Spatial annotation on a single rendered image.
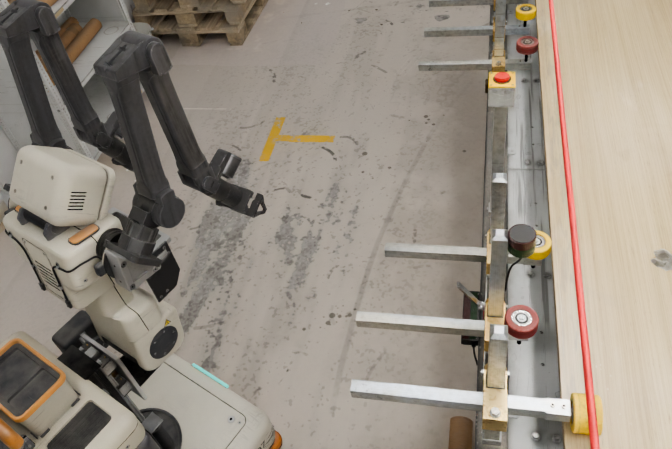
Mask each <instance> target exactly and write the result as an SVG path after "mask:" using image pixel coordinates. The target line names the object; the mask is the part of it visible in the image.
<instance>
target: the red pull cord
mask: <svg viewBox="0 0 672 449"><path fill-rule="evenodd" d="M549 11H550V22H551V32H552V43H553V53H554V64H555V75H556V85H557V96H558V107H559V117H560V128H561V139H562V149H563V160H564V170H565V181H566V192H567V202H568V213H569V224H570V234H571V245H572V255H573V266H574V277H575V287H576V298H577V309H578V319H579V330H580V340H581V351H582V362H583V372H584V383H585V394H586V404H587V415H588V426H589V436H590V447H591V449H600V444H599V434H598V425H597V415H596V406H595V396H594V386H593V377H592V367H591V358H590V348H589V339H588V329H587V319H586V310H585V300H584V291H583V281H582V272H581V262H580V252H579V243H578V233H577V224H576V214H575V205H574V195H573V185H572V176H571V166H570V157H569V147H568V138H567V128H566V118H565V109H564V99H563V90H562V80H561V71H560V61H559V51H558V42H557V32H556V23H555V13H554V4H553V0H549Z"/></svg>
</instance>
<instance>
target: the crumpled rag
mask: <svg viewBox="0 0 672 449"><path fill-rule="evenodd" d="M654 254H655V257H656V258H653V259H651V260H650V261H651V262H652V263H653V264H654V265H656V267H659V268H662V269H664V270H665V271H668V270H672V254H671V253H670V252H669V251H667V250H665V249H660V250H655V251H654Z"/></svg>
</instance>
